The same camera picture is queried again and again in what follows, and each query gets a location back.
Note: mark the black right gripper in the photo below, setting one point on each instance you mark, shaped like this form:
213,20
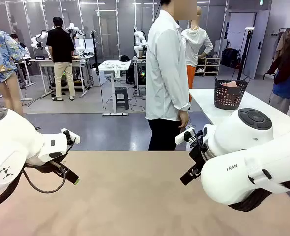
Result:
199,156

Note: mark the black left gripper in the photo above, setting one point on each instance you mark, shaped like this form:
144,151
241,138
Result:
43,168

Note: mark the black perforated laundry basket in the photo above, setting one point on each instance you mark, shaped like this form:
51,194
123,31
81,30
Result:
229,98

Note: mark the pink towel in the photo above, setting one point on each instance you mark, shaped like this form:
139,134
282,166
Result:
229,83

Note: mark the person's right forearm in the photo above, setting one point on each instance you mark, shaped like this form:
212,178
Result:
177,93

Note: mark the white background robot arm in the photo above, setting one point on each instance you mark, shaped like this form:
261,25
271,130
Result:
38,39
77,37
139,41

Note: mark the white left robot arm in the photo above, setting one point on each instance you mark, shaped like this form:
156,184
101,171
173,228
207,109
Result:
9,142

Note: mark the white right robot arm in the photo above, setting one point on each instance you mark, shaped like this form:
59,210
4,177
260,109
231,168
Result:
236,172

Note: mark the person's right hand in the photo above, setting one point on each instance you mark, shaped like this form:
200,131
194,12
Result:
184,119

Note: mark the white table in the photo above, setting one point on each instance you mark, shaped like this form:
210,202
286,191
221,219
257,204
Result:
204,98

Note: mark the grey step stool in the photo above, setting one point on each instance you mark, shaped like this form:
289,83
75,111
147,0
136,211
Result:
121,97

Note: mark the person in white shirt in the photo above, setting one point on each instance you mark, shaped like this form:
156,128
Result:
164,73

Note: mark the wooden shoe shelf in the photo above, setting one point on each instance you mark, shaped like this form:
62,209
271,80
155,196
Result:
209,65

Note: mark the long white robot desk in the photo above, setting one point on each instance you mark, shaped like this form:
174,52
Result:
43,62

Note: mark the small white standing desk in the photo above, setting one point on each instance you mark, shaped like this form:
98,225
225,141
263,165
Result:
113,66

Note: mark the black desk sign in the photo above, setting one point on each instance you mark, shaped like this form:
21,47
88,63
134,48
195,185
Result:
40,57

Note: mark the black suitcase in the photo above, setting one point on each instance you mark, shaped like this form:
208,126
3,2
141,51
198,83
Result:
229,57

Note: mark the thin black tripod stand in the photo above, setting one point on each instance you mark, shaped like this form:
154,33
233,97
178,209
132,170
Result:
94,49

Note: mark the standing person in black shirt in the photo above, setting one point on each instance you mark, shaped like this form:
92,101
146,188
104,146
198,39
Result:
60,46

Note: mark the black cap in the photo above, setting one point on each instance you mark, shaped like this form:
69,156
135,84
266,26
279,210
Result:
125,58

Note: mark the blue hanging garment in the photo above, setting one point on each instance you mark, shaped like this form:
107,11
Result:
286,86

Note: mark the mannequin in white hoodie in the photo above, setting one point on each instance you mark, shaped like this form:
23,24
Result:
195,44

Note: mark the tall black tripod stand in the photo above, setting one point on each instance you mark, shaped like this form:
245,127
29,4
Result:
244,54

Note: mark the mannequin in floral shirt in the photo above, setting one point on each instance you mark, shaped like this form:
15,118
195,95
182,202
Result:
0,54

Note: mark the seated person with dark hair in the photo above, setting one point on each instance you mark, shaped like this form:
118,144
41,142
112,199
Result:
18,41

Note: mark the grey door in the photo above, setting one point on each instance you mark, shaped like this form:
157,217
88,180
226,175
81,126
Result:
260,44

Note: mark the beige hanging coat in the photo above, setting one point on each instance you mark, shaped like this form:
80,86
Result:
281,46

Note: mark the black clothes rack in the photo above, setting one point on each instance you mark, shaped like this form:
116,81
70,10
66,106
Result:
280,30

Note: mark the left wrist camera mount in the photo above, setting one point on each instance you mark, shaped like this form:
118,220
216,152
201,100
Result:
71,136

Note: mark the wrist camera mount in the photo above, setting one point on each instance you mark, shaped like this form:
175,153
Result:
71,136
184,136

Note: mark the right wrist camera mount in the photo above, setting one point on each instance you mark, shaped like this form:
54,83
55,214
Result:
184,136

